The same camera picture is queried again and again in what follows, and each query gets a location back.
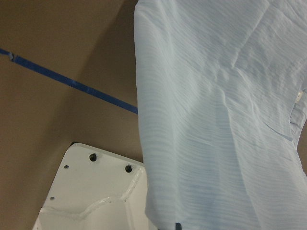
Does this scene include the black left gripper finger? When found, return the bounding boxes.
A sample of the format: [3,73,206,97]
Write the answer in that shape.
[175,223,182,230]

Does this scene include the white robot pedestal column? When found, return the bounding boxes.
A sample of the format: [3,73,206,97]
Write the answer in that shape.
[33,143,154,230]

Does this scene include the light blue button-up shirt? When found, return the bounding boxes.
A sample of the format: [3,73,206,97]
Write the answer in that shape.
[134,0,307,230]

